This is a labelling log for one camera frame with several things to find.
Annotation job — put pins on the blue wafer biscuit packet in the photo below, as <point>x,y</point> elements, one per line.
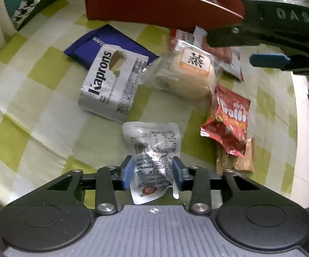
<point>122,42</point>

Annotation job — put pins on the red gummy candy packet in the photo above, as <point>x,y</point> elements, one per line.
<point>232,117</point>

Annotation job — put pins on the brown snack packet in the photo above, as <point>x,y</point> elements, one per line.
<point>246,162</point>

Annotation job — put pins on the red storage box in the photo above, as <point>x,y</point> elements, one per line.
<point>149,6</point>

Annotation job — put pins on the clear sausage packet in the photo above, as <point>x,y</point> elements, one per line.
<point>226,55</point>

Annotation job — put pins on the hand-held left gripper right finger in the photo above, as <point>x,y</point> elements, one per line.
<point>177,171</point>

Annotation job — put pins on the green checked tablecloth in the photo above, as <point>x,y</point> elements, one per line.
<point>36,85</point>

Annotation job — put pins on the red and white snack packet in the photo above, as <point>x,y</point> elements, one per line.
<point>181,35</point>

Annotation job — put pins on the white printed snack packet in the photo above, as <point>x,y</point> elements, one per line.
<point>154,139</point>

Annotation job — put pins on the silver wafer packet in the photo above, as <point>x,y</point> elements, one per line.
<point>103,85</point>

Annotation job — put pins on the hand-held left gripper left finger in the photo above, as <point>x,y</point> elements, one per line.
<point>127,171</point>

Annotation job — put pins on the steamed cake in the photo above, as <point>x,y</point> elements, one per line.
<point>189,77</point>

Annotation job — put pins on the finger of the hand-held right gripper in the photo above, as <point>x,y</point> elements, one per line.
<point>224,36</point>
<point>268,60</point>

